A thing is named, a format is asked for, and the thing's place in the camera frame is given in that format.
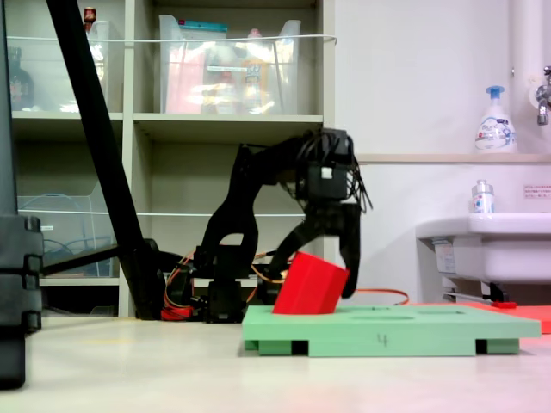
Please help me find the green shape sorter board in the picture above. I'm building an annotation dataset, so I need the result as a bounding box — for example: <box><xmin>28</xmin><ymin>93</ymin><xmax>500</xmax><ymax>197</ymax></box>
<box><xmin>240</xmin><ymin>303</ymin><xmax>542</xmax><ymax>358</ymax></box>

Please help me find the red octagonal pillar block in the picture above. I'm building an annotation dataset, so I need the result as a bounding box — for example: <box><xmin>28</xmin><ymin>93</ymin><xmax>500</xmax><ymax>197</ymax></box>
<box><xmin>271</xmin><ymin>251</ymin><xmax>350</xmax><ymax>316</ymax></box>

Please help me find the red printed wall label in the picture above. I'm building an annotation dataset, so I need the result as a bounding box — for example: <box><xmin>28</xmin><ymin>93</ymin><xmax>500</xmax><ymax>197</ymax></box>
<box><xmin>523</xmin><ymin>183</ymin><xmax>551</xmax><ymax>200</ymax></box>

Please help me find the white ceramic sink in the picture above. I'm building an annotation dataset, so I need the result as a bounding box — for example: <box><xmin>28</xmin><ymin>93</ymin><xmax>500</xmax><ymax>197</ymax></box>
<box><xmin>415</xmin><ymin>213</ymin><xmax>551</xmax><ymax>286</ymax></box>

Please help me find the pink packet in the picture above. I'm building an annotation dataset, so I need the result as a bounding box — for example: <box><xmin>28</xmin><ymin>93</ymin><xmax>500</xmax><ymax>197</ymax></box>
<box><xmin>165</xmin><ymin>45</ymin><xmax>204</xmax><ymax>114</ymax></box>

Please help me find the white cord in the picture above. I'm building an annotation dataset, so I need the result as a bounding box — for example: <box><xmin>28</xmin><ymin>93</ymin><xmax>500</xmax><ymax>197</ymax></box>
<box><xmin>16</xmin><ymin>209</ymin><xmax>307</xmax><ymax>218</ymax></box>

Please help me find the black tripod brace bar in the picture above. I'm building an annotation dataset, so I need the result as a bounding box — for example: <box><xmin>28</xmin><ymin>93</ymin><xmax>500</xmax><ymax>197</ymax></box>
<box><xmin>41</xmin><ymin>243</ymin><xmax>124</xmax><ymax>276</ymax></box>

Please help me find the dark glass bottle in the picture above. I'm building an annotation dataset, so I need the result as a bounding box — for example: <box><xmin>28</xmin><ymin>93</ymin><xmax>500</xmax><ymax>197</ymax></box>
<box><xmin>7</xmin><ymin>46</ymin><xmax>35</xmax><ymax>112</ymax></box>

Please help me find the beige shelf unit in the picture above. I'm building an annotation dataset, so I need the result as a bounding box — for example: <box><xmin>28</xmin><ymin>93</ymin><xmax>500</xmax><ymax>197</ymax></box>
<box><xmin>3</xmin><ymin>0</ymin><xmax>337</xmax><ymax>319</ymax></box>

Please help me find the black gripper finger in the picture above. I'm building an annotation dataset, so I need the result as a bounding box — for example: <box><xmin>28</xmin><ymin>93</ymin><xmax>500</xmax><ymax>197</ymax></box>
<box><xmin>338</xmin><ymin>231</ymin><xmax>362</xmax><ymax>300</ymax></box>
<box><xmin>266</xmin><ymin>219</ymin><xmax>325</xmax><ymax>284</ymax></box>

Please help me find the thin orange wire loop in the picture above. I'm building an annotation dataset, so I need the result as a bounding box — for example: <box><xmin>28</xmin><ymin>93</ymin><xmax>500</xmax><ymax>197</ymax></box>
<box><xmin>353</xmin><ymin>287</ymin><xmax>411</xmax><ymax>307</ymax></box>

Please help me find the orange foam block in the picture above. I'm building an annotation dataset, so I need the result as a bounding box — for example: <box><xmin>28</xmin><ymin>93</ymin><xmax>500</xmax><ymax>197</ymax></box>
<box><xmin>408</xmin><ymin>300</ymin><xmax>551</xmax><ymax>335</ymax></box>

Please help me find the small clear bottle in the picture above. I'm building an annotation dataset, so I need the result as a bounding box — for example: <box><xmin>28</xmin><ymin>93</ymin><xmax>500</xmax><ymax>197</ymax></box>
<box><xmin>467</xmin><ymin>179</ymin><xmax>495</xmax><ymax>215</ymax></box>

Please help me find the black tripod leg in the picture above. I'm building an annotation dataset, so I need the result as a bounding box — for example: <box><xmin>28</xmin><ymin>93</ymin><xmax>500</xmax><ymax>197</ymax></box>
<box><xmin>0</xmin><ymin>0</ymin><xmax>45</xmax><ymax>391</ymax></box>
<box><xmin>45</xmin><ymin>0</ymin><xmax>167</xmax><ymax>322</ymax></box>

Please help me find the metal faucet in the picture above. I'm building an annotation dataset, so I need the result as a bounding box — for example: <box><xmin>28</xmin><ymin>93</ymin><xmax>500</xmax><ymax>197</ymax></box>
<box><xmin>531</xmin><ymin>64</ymin><xmax>551</xmax><ymax>127</ymax></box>

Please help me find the low clear plastic bin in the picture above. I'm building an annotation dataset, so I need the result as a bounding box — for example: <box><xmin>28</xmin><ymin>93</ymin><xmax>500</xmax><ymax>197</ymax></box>
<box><xmin>16</xmin><ymin>180</ymin><xmax>121</xmax><ymax>280</ymax></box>

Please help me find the white foam soap pump bottle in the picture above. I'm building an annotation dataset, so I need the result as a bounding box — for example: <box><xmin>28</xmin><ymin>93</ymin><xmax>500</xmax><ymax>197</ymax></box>
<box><xmin>474</xmin><ymin>84</ymin><xmax>518</xmax><ymax>155</ymax></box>

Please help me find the large clear plastic bin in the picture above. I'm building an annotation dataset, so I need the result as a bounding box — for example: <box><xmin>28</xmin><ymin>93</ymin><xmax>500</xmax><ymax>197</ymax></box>
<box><xmin>158</xmin><ymin>14</ymin><xmax>302</xmax><ymax>116</ymax></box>

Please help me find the black gripper wire bundle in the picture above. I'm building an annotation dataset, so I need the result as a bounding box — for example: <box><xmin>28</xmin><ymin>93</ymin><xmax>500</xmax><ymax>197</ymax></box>
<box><xmin>346</xmin><ymin>141</ymin><xmax>374</xmax><ymax>214</ymax></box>

